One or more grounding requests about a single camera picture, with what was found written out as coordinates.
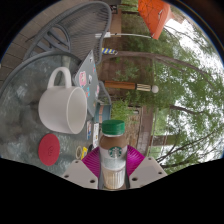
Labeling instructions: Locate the green-capped coffee drink bottle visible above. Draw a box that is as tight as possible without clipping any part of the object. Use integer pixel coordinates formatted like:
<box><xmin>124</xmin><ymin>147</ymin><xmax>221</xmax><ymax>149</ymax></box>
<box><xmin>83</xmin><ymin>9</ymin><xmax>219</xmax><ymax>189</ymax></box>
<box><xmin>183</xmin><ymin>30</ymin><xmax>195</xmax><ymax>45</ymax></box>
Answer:
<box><xmin>98</xmin><ymin>119</ymin><xmax>129</xmax><ymax>190</ymax></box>

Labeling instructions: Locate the flat round red coaster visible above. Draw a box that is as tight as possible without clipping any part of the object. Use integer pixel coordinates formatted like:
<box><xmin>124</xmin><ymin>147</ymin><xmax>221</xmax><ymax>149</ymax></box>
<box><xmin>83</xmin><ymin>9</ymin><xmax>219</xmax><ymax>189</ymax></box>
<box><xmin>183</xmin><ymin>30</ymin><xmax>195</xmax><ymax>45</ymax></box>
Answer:
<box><xmin>37</xmin><ymin>133</ymin><xmax>61</xmax><ymax>167</ymax></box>

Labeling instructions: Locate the wooden lamp post, white globe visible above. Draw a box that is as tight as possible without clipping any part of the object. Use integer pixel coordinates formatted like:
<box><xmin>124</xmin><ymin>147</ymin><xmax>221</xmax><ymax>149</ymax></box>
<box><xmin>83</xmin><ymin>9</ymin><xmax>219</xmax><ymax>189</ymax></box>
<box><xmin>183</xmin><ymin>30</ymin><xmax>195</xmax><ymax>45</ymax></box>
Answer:
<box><xmin>104</xmin><ymin>80</ymin><xmax>160</xmax><ymax>94</ymax></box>

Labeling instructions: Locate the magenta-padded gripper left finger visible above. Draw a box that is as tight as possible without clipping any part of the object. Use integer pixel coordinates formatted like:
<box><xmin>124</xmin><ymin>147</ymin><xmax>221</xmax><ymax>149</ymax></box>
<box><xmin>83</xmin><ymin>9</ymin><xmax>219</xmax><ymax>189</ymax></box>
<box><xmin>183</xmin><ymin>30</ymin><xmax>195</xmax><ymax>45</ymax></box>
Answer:
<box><xmin>62</xmin><ymin>146</ymin><xmax>101</xmax><ymax>191</ymax></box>

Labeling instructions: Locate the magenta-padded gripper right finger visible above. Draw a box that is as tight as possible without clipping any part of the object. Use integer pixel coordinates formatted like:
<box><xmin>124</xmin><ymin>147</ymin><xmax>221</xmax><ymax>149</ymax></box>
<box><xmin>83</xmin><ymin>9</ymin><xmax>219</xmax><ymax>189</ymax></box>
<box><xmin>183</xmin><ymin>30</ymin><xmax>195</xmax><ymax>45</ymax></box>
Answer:
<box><xmin>125</xmin><ymin>145</ymin><xmax>168</xmax><ymax>190</ymax></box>

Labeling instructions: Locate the orange canopy tent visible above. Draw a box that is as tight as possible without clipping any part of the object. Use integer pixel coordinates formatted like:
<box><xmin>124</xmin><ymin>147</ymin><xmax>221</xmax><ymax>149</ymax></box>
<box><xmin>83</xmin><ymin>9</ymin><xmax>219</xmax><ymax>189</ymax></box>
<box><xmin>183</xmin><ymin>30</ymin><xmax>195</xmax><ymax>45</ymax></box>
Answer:
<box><xmin>137</xmin><ymin>0</ymin><xmax>174</xmax><ymax>40</ymax></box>

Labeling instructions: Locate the white ceramic mug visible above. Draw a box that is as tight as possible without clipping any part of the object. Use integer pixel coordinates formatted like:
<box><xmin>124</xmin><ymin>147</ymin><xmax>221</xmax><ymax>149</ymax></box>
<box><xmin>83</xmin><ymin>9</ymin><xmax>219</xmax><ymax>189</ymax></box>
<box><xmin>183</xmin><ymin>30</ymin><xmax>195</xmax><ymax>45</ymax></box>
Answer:
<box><xmin>37</xmin><ymin>66</ymin><xmax>89</xmax><ymax>135</ymax></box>

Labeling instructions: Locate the green plant in teal pot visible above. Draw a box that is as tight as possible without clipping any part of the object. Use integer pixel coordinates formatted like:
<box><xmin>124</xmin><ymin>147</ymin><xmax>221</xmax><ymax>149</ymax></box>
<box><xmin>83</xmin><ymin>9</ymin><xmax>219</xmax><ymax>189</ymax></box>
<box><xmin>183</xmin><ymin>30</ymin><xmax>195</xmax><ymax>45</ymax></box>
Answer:
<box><xmin>93</xmin><ymin>99</ymin><xmax>134</xmax><ymax>125</ymax></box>

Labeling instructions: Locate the small tape roll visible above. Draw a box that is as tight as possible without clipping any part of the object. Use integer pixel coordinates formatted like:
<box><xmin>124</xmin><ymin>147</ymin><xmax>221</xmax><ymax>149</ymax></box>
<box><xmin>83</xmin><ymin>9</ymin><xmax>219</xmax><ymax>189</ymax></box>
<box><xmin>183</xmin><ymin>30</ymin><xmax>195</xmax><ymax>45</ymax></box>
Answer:
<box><xmin>75</xmin><ymin>145</ymin><xmax>84</xmax><ymax>160</ymax></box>

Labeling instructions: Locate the blue yellow striped cone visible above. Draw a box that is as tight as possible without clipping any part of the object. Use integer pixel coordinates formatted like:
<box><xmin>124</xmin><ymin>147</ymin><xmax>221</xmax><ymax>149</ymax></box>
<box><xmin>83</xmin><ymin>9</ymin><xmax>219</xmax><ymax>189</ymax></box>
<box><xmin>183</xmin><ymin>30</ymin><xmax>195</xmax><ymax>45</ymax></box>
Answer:
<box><xmin>101</xmin><ymin>47</ymin><xmax>118</xmax><ymax>56</ymax></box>

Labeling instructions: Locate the grey laptop with stickers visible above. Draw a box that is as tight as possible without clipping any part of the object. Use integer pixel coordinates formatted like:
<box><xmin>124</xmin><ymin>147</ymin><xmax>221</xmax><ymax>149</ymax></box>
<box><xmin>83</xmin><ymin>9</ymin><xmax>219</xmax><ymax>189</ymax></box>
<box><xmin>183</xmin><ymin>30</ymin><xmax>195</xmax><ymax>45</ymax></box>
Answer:
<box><xmin>72</xmin><ymin>49</ymin><xmax>100</xmax><ymax>118</ymax></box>

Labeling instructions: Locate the grey wicker chair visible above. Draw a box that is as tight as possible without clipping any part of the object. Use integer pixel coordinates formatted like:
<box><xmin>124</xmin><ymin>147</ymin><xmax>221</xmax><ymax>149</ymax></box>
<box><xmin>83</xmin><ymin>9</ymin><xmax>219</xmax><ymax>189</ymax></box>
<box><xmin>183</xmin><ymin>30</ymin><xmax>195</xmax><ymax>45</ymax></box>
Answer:
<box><xmin>23</xmin><ymin>0</ymin><xmax>113</xmax><ymax>68</ymax></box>

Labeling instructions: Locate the yellow sticker card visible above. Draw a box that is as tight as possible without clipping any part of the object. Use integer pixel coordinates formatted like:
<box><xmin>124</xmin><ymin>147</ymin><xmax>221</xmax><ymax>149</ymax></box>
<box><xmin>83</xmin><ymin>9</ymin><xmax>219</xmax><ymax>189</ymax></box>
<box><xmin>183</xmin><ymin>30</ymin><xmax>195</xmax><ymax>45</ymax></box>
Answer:
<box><xmin>80</xmin><ymin>146</ymin><xmax>89</xmax><ymax>160</ymax></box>

